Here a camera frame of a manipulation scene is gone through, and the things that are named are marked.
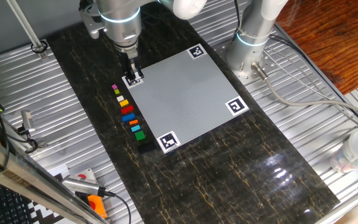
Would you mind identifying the metal frame bar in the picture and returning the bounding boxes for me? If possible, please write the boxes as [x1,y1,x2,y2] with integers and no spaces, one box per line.
[0,129,108,224]

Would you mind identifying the metal camera mount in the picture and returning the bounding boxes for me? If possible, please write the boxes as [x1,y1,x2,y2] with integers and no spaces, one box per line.
[16,126,48,154]

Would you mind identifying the white box with red button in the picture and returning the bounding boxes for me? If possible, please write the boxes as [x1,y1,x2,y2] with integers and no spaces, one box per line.
[73,167,98,184]

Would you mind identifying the black keyboard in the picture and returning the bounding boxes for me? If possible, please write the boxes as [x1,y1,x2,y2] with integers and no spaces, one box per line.
[0,177,32,224]

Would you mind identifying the grey cable with metal connector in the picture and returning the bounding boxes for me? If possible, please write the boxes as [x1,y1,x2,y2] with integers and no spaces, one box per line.
[250,61,358,124]

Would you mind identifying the silver depth camera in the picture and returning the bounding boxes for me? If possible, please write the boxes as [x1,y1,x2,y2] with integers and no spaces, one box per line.
[21,110,36,134]
[61,174,107,197]

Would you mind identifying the black white marker tag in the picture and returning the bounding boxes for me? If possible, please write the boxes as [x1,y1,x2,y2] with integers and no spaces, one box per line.
[122,74,144,90]
[224,96,250,117]
[186,43,207,60]
[156,130,181,155]

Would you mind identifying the black cable bundle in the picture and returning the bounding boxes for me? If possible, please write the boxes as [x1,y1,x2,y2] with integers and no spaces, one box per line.
[233,0,242,35]

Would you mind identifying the black camera cable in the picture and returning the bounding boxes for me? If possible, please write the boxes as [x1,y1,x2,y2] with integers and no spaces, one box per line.
[96,188,132,224]

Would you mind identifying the grey Lego baseplate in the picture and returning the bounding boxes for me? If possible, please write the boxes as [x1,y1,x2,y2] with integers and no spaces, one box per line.
[122,43,250,155]

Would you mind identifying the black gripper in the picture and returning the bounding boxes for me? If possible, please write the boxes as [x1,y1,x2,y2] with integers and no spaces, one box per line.
[120,51,145,86]

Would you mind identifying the orange emergency stop box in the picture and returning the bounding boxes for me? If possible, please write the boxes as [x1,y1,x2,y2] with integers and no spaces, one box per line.
[87,194,108,219]

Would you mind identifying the large black white marker board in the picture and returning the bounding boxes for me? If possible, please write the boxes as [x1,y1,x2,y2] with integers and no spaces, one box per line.
[0,164,74,224]

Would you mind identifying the black Lego plate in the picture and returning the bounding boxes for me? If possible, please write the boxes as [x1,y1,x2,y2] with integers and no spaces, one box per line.
[137,141,157,154]

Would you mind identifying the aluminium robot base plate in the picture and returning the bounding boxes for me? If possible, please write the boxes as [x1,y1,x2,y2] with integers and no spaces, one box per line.
[212,36,280,86]

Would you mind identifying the metal pole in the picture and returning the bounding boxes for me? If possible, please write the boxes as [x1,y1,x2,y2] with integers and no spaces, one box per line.
[6,0,49,60]

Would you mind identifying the black marble pattern mat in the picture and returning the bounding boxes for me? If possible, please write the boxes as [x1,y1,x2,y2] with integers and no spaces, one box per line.
[46,0,341,224]

